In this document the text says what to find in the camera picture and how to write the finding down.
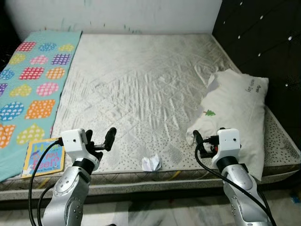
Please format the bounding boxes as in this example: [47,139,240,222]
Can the teal blanket with colourful shapes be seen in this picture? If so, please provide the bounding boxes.
[0,31,83,182]

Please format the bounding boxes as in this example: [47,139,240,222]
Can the colourful children's picture book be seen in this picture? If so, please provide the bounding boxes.
[21,137,66,179]

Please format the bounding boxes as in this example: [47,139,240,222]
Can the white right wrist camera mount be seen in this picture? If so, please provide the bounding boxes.
[216,128,241,158]

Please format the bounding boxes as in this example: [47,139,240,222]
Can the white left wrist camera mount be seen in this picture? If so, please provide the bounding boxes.
[60,129,90,158]

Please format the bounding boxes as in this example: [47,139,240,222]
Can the grey bed frame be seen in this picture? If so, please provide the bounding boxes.
[0,177,301,203]

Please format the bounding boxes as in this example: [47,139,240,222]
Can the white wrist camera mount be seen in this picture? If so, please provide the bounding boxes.
[60,129,90,158]
[216,128,241,158]

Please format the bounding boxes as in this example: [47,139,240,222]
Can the white pillow with small print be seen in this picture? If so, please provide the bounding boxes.
[186,69,269,181]

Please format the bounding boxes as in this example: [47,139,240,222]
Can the black tufted headboard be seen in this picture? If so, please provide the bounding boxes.
[212,0,301,149]

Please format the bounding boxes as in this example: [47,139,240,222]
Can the beige quilted mattress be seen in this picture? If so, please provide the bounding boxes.
[0,32,301,191]

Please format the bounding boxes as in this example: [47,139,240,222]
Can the crumpled white paper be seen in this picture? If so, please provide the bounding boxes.
[142,153,162,172]

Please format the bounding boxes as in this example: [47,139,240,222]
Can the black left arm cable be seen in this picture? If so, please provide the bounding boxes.
[37,181,56,226]
[27,138,64,226]

